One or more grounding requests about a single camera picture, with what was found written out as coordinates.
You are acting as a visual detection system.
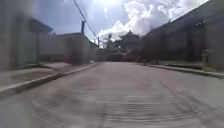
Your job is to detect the distant dark building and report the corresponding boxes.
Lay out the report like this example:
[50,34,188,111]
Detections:
[104,30,145,63]

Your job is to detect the grey concrete road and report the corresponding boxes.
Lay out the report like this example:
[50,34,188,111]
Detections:
[0,61,224,128]

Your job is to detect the pole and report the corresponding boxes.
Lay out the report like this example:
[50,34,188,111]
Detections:
[80,20,86,35]

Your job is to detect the raised concrete sidewalk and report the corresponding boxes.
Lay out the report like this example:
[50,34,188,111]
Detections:
[134,59,224,80]
[0,61,98,100]

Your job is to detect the low grey wall building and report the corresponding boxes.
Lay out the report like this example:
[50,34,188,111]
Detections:
[38,31,101,65]

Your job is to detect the overhead wires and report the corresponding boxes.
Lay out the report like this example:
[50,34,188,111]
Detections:
[72,0,100,43]

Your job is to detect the long dark wall building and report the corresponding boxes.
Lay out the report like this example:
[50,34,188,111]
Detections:
[141,0,224,72]

